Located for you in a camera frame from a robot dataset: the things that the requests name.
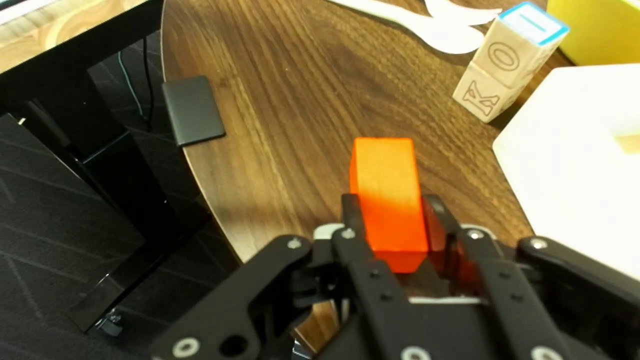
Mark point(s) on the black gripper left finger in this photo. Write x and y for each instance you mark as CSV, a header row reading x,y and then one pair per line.
x,y
375,324

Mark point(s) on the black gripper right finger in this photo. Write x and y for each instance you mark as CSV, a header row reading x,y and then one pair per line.
x,y
475,265

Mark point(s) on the orange wooden block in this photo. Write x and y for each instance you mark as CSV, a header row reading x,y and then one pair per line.
x,y
384,179

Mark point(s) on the alphabet wooden block stack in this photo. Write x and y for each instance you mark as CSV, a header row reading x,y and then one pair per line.
x,y
515,48

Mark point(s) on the white wooden box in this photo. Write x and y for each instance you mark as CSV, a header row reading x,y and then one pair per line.
x,y
570,156

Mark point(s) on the white plastic spoon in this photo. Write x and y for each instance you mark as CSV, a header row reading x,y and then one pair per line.
x,y
445,26

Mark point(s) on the yellow bowl with beads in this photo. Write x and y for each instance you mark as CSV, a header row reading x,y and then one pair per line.
x,y
601,30

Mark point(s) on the black square coaster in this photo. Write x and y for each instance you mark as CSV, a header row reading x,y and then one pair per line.
x,y
192,110

